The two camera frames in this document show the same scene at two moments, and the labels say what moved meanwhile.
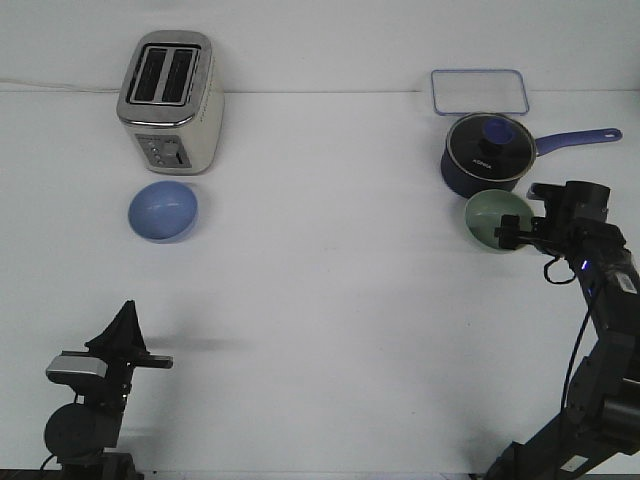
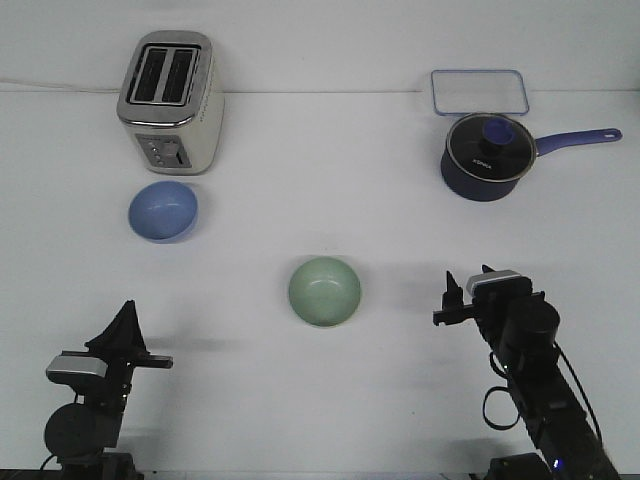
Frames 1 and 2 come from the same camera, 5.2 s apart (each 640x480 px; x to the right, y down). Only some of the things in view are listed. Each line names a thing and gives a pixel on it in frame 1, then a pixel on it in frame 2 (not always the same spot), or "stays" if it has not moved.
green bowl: x=484 y=214 -> x=324 y=291
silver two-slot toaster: x=169 y=101 stays
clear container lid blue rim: x=488 y=91 stays
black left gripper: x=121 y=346 stays
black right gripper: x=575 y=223 -> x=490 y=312
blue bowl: x=163 y=211 stays
